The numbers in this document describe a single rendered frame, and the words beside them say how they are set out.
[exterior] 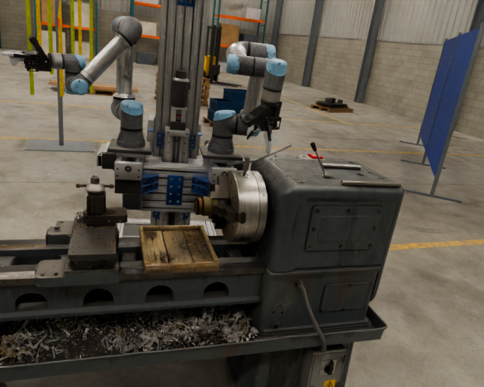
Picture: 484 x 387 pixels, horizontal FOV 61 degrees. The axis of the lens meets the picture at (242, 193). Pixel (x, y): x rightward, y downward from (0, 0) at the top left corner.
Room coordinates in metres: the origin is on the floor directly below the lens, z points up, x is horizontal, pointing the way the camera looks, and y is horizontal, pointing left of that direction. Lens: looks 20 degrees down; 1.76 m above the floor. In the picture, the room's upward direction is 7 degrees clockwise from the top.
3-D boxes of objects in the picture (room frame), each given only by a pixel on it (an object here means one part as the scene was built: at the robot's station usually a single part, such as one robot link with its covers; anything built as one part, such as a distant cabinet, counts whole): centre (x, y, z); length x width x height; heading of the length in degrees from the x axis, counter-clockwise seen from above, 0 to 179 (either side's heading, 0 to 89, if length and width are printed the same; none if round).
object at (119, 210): (1.58, 0.57, 0.99); 0.20 x 0.10 x 0.05; 109
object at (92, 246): (1.51, 0.58, 0.95); 0.43 x 0.17 x 0.05; 19
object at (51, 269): (1.48, 0.62, 0.90); 0.47 x 0.30 x 0.06; 19
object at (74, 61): (2.13, 0.93, 1.56); 0.11 x 0.08 x 0.09; 125
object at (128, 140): (2.17, 0.63, 1.21); 0.15 x 0.15 x 0.10
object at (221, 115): (2.28, 0.15, 1.33); 0.13 x 0.12 x 0.14; 97
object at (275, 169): (1.84, -0.37, 1.06); 0.59 x 0.48 x 0.39; 109
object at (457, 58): (7.66, -3.32, 1.18); 4.12 x 0.80 x 2.35; 163
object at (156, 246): (1.60, 0.25, 0.89); 0.36 x 0.30 x 0.04; 19
